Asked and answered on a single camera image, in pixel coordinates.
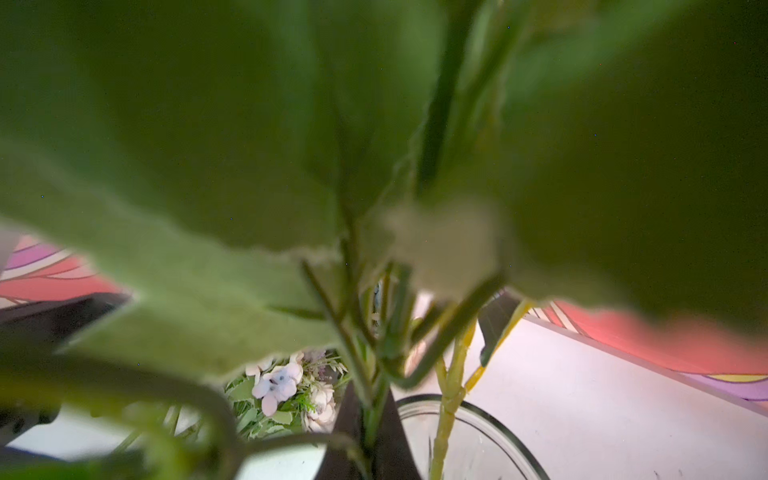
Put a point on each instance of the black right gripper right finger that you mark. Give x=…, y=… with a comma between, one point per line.
x=389, y=455

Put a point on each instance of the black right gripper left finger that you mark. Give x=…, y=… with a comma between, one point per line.
x=43, y=327

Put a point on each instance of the blue hydrangea stem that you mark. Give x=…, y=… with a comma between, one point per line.
x=454, y=390

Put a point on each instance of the clear glass vase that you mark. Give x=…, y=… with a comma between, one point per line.
x=479, y=446

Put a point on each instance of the pale pink hydrangea bunch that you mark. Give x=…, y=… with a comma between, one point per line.
x=269, y=177

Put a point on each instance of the lilac white flower bunch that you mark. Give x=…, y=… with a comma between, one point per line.
x=286, y=395

